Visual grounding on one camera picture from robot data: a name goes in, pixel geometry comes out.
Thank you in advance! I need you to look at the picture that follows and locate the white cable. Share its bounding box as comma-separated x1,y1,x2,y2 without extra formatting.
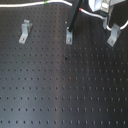
0,0,128,32

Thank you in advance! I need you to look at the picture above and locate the grey cable clip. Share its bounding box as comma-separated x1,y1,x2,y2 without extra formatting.
66,28,73,45
107,24,121,46
19,20,33,44

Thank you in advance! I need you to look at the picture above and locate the left grey cable clip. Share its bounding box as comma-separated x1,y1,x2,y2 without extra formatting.
19,20,33,44

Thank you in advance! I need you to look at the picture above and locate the middle grey cable clip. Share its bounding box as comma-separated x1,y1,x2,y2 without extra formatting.
66,28,73,45

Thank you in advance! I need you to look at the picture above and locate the right grey cable clip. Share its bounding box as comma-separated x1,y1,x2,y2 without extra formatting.
107,24,121,46

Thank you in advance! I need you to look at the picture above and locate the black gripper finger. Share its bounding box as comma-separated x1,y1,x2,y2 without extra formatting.
67,0,82,32

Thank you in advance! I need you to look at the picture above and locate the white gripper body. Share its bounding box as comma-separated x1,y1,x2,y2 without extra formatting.
88,0,112,13

